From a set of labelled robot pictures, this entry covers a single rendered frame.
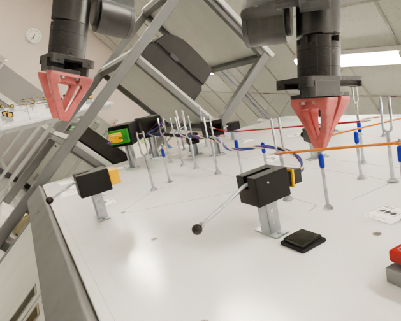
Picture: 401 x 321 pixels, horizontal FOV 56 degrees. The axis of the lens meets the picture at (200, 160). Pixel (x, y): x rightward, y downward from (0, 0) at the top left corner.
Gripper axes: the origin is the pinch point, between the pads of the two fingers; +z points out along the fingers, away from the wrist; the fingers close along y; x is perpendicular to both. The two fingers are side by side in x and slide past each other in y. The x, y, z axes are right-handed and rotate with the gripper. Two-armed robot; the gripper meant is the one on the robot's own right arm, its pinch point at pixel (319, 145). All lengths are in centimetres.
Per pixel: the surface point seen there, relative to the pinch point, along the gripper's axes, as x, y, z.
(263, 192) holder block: -0.8, 9.7, 5.3
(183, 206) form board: -26.3, 8.4, 12.1
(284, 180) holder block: -0.8, 6.1, 4.3
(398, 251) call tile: 16.5, 8.2, 8.5
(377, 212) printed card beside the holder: 5.1, -5.4, 9.6
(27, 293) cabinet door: -45, 36, 29
